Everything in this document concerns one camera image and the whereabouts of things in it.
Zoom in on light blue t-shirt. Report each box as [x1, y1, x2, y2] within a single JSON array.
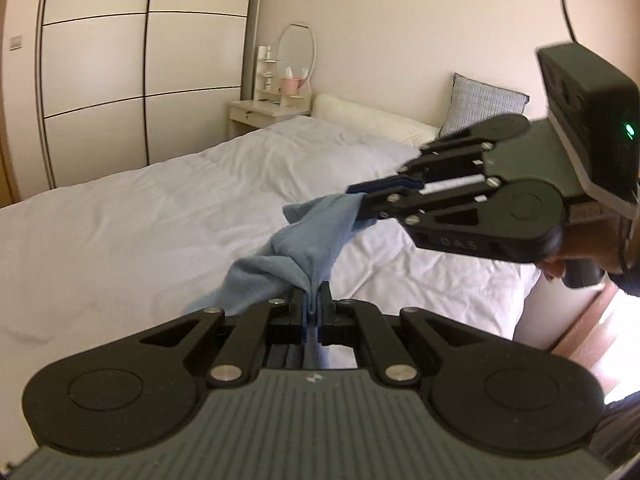
[[184, 194, 374, 368]]

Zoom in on cream long bed pillow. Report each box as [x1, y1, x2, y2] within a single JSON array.
[[311, 93, 439, 148]]

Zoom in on wall light switch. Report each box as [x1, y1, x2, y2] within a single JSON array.
[[10, 35, 23, 51]]

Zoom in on oval white-framed mirror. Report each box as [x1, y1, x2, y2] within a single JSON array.
[[277, 23, 317, 90]]

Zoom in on white sliding wardrobe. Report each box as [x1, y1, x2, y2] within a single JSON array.
[[0, 0, 266, 208]]

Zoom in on black camera box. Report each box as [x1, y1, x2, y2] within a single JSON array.
[[537, 42, 639, 220]]

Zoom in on white mattress base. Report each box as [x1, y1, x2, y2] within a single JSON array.
[[513, 278, 618, 356]]

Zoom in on right hand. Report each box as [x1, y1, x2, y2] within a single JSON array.
[[536, 219, 622, 280]]

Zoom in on white cosmetics shelf rack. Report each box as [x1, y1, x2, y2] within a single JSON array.
[[253, 46, 311, 112]]

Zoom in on white bed duvet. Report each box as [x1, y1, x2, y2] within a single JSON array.
[[1, 117, 539, 467]]

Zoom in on pink cup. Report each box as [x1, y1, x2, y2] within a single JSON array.
[[280, 77, 306, 96]]

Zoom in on cream bedside table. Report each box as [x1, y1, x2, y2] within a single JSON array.
[[228, 100, 310, 140]]

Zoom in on grey checked cushion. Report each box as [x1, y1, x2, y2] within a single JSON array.
[[438, 73, 529, 138]]

